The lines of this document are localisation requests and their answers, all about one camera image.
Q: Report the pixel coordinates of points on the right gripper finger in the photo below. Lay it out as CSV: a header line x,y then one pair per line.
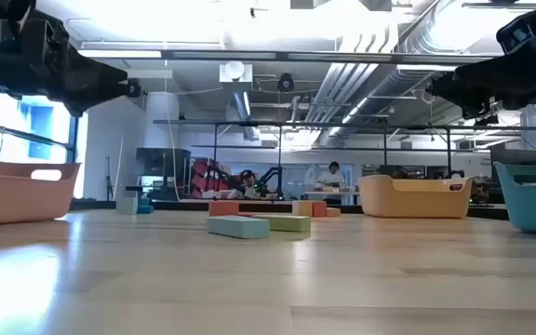
x,y
459,95
491,79

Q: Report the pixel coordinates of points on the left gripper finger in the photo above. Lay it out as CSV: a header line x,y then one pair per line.
x,y
49,70
105,88

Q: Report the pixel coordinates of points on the light teal small cube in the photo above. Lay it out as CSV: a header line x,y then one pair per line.
x,y
126,206

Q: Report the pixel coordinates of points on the orange small cube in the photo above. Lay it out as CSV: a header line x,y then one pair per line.
x,y
333,212

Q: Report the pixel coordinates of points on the red block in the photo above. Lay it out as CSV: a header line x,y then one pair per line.
x,y
245,214

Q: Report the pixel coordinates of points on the light teal long block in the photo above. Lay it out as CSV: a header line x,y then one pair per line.
x,y
237,228

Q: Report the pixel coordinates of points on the tan orange block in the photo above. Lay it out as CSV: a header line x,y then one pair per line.
x,y
302,208

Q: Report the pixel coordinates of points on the green long block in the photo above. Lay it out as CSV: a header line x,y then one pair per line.
x,y
289,223

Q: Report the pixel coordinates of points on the black background robot arm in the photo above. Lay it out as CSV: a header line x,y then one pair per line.
x,y
275,173

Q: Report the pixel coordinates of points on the round black ceiling device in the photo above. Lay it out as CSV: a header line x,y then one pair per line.
x,y
285,83
134,88

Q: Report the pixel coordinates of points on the blue framed window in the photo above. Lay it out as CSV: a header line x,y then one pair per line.
x,y
30,121

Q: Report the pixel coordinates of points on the black background monitor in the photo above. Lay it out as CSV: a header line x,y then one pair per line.
x,y
512,158

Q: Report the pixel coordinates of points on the black cabinet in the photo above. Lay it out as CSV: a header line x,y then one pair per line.
x,y
163,163

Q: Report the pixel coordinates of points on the yellow plastic bin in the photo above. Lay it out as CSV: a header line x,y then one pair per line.
x,y
412,200

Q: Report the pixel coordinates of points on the red machine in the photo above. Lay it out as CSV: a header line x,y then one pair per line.
x,y
200,170

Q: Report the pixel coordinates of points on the long ceiling light bar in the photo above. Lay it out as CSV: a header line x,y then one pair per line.
x,y
226,56

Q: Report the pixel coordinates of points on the salmon orange plastic bin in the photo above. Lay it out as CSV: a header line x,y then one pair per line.
x,y
17,195

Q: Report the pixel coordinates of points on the white square ceiling fixture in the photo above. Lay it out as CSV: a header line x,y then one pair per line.
x,y
235,71

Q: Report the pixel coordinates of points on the white background table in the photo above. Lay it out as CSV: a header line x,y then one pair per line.
x,y
342,192

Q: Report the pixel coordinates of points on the person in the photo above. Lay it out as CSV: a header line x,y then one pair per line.
x,y
248,188
330,179

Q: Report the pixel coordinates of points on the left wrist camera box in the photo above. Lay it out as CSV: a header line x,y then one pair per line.
x,y
17,32

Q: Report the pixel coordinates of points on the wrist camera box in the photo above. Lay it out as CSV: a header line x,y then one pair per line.
x,y
519,32
17,32

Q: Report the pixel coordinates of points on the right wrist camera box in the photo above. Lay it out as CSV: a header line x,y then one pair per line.
x,y
519,32

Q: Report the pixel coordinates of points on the silver ventilation duct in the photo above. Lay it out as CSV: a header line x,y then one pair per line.
x,y
379,84

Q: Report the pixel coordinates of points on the black metal table frame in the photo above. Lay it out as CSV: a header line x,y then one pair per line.
x,y
184,206

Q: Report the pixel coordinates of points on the black background frame rig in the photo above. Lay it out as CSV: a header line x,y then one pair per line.
x,y
296,124

